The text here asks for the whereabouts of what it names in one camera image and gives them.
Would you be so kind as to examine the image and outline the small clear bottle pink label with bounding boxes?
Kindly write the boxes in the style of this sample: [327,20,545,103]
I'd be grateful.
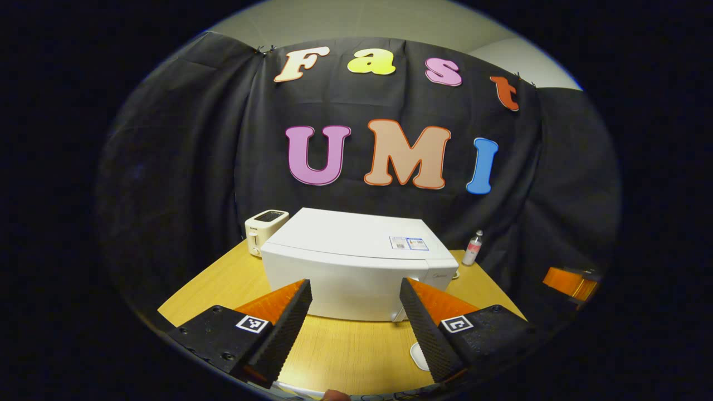
[462,229,484,266]

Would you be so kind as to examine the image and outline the white microwave oven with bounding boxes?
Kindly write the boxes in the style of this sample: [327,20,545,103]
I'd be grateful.
[261,208,460,322]

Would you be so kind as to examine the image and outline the white toaster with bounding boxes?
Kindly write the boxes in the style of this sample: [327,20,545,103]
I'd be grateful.
[245,209,290,258]

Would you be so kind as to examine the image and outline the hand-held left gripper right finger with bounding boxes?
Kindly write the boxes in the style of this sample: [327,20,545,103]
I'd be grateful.
[399,277,539,383]

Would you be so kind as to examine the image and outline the black backdrop cloth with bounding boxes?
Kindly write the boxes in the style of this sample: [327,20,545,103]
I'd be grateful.
[95,31,622,329]

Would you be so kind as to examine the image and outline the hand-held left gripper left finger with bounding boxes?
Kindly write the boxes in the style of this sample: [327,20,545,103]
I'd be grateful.
[167,278,314,389]

